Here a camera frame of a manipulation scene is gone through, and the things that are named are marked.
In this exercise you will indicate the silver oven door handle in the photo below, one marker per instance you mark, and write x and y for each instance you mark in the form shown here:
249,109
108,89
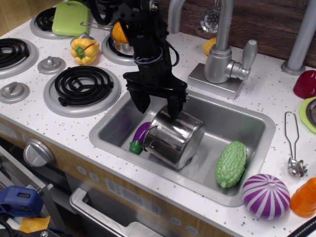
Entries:
104,216

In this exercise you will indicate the silver toy faucet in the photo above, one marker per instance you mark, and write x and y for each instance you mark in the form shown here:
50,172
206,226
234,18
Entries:
220,74

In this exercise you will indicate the green toy bitter gourd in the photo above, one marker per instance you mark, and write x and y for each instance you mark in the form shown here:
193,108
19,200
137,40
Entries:
230,165

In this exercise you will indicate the purple striped toy onion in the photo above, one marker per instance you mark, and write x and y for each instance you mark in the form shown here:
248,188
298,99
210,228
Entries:
266,196

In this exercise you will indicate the grey sink basin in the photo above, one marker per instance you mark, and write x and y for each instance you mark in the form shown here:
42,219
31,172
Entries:
224,123

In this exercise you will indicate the grey vertical post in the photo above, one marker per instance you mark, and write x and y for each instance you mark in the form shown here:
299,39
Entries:
295,64

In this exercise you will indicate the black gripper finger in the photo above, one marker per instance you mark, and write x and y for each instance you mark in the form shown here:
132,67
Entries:
140,99
174,106

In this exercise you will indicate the hanging metal skimmer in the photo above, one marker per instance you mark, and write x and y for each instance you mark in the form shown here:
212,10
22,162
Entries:
209,20

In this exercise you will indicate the metal pasta server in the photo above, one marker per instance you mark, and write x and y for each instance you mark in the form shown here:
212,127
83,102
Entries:
291,130

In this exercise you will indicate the red toy pepper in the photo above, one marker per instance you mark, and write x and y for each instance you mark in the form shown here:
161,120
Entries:
305,86

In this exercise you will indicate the black front coil burner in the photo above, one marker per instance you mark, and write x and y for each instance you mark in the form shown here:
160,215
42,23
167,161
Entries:
81,91

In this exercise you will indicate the green cutting board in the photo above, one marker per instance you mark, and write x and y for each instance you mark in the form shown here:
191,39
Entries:
68,18

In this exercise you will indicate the blue clamp tool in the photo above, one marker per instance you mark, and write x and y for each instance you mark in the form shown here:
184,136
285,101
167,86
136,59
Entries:
20,202

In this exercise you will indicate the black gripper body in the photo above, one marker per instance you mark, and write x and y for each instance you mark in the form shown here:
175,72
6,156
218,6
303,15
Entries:
156,79

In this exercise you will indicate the grey stove knob left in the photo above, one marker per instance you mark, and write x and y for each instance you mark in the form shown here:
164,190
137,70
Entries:
14,92

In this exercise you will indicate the yellow toy bell pepper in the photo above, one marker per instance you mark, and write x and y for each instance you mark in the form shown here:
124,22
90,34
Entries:
84,51

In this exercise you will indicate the grey oven front knob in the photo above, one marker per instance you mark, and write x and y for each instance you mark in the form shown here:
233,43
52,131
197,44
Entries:
37,154

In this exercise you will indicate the stainless steel pot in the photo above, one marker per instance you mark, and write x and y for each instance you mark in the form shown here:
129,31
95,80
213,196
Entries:
174,141

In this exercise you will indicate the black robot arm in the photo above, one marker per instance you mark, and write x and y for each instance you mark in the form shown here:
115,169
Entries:
146,32

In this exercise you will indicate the black left coil burner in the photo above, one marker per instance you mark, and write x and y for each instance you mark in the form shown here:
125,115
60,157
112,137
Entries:
16,57

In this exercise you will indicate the purple toy eggplant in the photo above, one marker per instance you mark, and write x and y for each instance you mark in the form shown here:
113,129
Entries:
136,146

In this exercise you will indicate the black coil burner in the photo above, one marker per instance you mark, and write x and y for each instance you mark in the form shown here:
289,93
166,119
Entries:
41,25
81,91
16,57

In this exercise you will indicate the yellow toy corn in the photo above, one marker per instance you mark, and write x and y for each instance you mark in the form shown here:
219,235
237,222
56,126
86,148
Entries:
208,45

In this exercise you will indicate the orange toy carrot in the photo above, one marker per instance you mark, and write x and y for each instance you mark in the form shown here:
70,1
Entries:
303,202

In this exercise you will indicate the orange toy pumpkin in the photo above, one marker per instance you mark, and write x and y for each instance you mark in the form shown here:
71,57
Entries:
118,34

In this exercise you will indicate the small steel saucepan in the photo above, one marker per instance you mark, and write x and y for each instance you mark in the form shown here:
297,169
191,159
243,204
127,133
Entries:
125,49

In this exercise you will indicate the green plate with bowl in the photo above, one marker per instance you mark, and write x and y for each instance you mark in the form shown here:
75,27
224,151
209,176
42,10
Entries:
307,113

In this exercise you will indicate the black back coil burner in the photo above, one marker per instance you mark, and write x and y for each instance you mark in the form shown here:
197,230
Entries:
41,25

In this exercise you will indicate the grey stove knob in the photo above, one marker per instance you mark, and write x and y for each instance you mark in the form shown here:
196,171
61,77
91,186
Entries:
14,92
51,65

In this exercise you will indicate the grey stove knob middle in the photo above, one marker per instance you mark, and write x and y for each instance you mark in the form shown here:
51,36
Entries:
51,65

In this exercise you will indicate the grey burner under saucepan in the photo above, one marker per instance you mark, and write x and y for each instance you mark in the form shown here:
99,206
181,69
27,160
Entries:
112,56

